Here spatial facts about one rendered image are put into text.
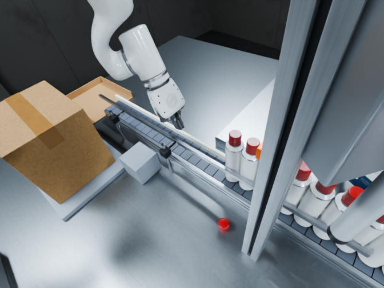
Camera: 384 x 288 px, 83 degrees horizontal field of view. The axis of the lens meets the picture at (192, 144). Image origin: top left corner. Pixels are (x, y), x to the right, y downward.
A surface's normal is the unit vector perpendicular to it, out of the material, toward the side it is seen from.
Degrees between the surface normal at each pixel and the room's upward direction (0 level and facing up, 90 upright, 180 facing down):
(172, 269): 0
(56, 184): 90
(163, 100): 68
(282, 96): 90
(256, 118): 0
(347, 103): 90
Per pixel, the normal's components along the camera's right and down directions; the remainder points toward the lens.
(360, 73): -0.96, 0.26
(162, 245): -0.11, -0.66
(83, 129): 0.74, 0.44
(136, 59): 0.03, 0.55
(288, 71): -0.65, 0.62
